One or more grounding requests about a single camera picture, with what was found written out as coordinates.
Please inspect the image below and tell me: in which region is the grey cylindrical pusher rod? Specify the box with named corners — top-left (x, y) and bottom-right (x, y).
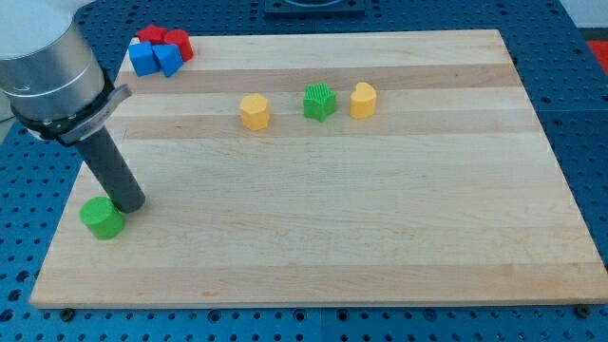
top-left (75, 127), bottom-right (145, 214)

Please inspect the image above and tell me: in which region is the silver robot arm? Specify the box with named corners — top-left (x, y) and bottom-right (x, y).
top-left (1, 0), bottom-right (145, 213)

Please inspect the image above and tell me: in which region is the yellow hexagon block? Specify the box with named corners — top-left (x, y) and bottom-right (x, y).
top-left (239, 93), bottom-right (270, 131)

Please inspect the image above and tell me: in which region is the green cylinder block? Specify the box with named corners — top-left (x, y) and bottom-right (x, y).
top-left (80, 197), bottom-right (124, 240)

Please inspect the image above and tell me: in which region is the blue cube block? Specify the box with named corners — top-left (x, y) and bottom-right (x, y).
top-left (127, 42), bottom-right (160, 77)

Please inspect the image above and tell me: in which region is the blue triangle block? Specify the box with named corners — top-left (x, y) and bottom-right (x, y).
top-left (152, 45), bottom-right (183, 78)

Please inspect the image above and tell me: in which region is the red star block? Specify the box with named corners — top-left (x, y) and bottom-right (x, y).
top-left (136, 24), bottom-right (167, 45)

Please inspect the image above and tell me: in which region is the red cylinder block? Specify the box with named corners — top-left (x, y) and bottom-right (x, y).
top-left (163, 29), bottom-right (194, 62)

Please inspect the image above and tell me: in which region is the green star block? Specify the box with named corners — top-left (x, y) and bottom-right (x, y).
top-left (303, 83), bottom-right (336, 123)

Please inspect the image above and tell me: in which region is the yellow heart block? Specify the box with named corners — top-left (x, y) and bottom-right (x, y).
top-left (350, 82), bottom-right (377, 120)

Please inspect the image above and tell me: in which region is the wooden board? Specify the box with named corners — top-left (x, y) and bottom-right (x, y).
top-left (30, 29), bottom-right (607, 309)

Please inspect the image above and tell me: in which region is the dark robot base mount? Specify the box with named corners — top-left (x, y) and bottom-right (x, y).
top-left (261, 0), bottom-right (366, 18)

